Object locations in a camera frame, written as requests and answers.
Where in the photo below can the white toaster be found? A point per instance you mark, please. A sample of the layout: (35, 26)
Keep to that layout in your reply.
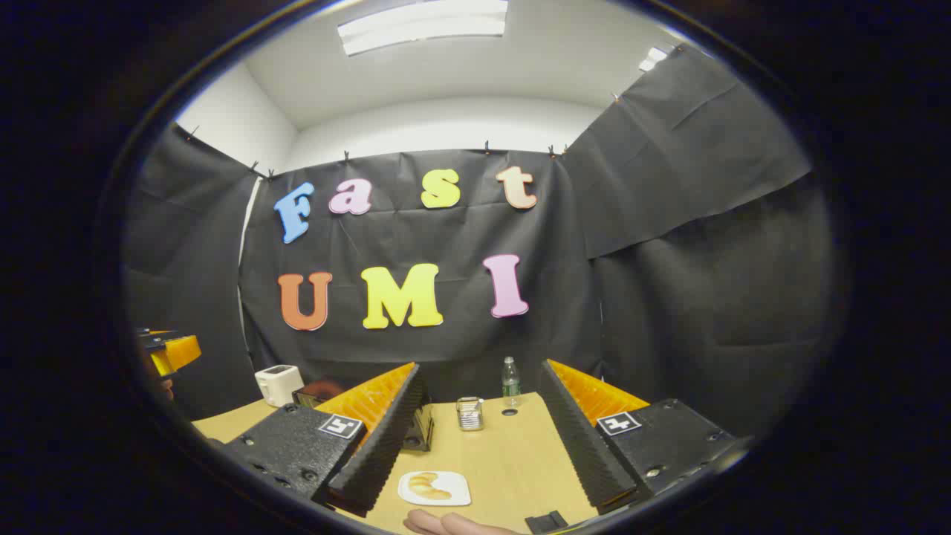
(278, 386)

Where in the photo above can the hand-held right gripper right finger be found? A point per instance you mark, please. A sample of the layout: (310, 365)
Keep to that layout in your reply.
(579, 438)

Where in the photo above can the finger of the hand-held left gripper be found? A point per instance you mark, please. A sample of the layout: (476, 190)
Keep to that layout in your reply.
(178, 355)

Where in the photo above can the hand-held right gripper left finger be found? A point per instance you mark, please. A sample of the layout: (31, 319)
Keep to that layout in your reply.
(386, 438)

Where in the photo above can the long ceiling light panel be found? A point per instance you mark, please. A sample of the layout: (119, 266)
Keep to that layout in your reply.
(423, 26)

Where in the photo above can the golden croissant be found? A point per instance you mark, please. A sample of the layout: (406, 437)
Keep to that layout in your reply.
(427, 487)

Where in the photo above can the black backdrop cloth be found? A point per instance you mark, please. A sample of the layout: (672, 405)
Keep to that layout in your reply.
(461, 238)

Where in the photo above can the black electric oven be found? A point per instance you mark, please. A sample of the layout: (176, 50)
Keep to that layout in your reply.
(420, 431)

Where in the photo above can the small ceiling light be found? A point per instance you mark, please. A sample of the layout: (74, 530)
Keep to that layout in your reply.
(654, 59)

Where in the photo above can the white square plate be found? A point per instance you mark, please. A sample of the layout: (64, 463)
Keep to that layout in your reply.
(458, 490)

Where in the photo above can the clear green-label water bottle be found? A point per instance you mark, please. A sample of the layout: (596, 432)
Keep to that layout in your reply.
(511, 386)

